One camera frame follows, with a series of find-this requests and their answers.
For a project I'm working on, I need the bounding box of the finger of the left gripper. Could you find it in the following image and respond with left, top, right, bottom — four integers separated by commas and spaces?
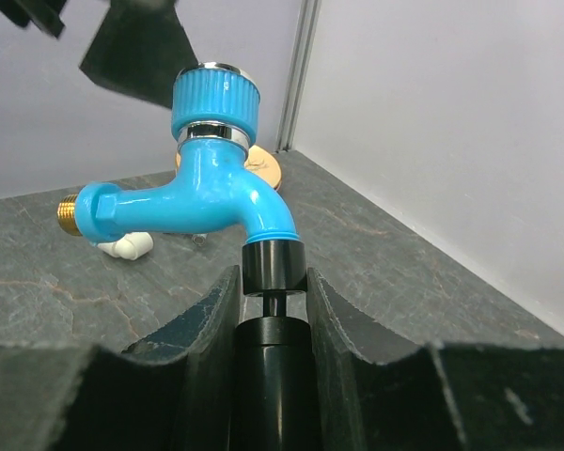
0, 0, 68, 39
79, 1, 197, 108

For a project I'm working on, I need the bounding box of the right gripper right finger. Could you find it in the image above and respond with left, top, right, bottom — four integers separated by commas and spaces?
306, 269, 564, 450

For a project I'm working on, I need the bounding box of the orange bird pattern plate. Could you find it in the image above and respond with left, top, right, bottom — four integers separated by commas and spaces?
174, 144, 283, 192

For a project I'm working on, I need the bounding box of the blue water faucet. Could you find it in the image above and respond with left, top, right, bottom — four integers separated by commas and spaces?
57, 62, 300, 243

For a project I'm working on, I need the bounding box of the black cylindrical adapter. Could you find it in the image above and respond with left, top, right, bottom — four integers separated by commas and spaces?
229, 240, 322, 450

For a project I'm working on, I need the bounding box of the white pvc elbow left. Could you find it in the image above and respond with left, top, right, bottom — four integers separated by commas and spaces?
96, 232, 154, 261

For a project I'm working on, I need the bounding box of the silver metal faucet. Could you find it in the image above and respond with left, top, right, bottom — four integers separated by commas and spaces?
191, 234, 208, 247

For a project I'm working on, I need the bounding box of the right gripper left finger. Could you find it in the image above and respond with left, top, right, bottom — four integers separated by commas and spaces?
0, 266, 241, 450

